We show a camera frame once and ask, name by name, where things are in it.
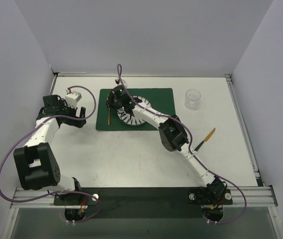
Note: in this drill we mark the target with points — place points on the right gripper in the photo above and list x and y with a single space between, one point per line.
111 100

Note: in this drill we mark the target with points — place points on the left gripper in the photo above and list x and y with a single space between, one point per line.
74 117

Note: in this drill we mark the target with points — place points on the white plate with black stripes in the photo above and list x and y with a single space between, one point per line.
126 118

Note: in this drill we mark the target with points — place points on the gold fork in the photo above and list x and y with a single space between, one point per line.
109 115

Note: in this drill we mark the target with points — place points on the green placemat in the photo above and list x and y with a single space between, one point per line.
161 99

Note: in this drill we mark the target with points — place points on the green handled gold knife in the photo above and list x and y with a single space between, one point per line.
205 139

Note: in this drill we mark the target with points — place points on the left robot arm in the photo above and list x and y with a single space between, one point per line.
35 162

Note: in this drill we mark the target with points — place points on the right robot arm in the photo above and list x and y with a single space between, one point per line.
136 111

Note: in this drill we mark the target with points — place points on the clear plastic cup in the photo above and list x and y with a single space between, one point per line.
192 99

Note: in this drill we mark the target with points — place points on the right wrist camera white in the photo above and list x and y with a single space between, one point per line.
121 82

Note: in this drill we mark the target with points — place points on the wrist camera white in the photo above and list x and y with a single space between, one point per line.
121 82
72 99

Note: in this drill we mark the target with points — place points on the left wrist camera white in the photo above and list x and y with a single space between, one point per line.
72 99

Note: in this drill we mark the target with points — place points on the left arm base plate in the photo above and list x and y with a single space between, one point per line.
73 200

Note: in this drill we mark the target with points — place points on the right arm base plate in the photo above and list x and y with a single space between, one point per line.
199 196

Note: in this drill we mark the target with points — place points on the aluminium front frame rail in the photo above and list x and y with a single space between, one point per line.
244 196

